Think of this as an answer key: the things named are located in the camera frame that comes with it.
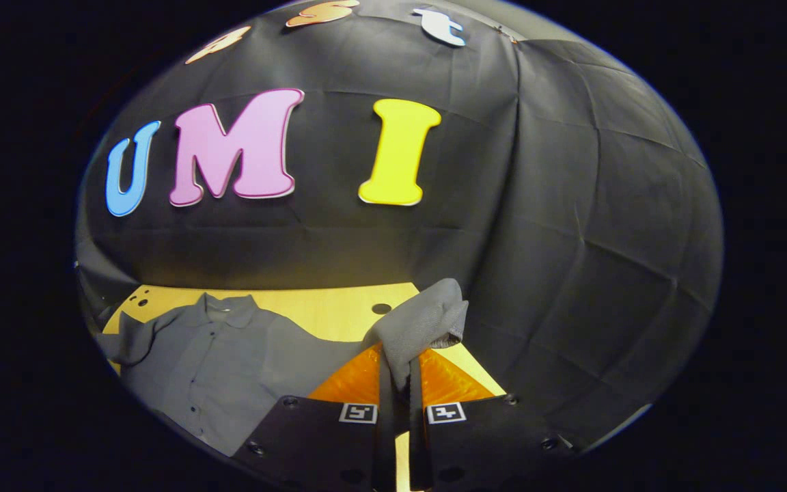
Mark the black backdrop cloth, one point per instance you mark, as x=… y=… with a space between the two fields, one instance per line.
x=571 y=205

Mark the grey button shirt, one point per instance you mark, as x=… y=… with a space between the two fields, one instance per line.
x=229 y=362

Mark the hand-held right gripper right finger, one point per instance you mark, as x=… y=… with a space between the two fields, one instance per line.
x=482 y=444

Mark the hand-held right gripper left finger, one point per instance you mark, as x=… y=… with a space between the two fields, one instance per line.
x=318 y=444

